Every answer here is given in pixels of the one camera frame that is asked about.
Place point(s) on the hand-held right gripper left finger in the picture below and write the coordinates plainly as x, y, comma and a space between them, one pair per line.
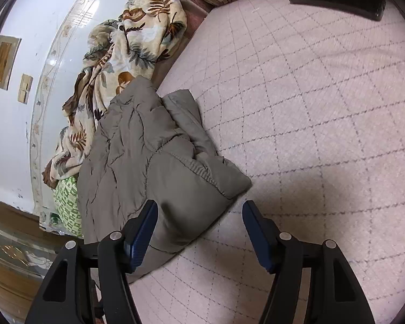
143, 233

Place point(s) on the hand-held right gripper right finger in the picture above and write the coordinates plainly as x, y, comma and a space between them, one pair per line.
256, 233

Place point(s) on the grey-brown hooded puffer jacket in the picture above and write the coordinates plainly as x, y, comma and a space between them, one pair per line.
148, 162

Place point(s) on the green and white patterned cloth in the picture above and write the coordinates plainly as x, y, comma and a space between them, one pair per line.
67, 206

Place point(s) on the white patterned bag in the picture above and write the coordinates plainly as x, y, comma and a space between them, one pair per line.
50, 221

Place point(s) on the wooden glass cabinet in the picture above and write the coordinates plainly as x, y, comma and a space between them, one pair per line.
17, 253

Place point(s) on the pink quilted bed sheet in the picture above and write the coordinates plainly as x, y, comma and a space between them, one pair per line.
324, 108

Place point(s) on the leaf print fleece blanket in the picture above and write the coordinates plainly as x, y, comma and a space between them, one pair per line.
135, 37

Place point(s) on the black flat device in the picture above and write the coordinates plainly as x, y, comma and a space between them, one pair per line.
337, 0

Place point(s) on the beige wall switch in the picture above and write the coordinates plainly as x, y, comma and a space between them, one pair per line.
25, 88

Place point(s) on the framed wall picture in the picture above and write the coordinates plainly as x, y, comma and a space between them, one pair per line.
1, 62

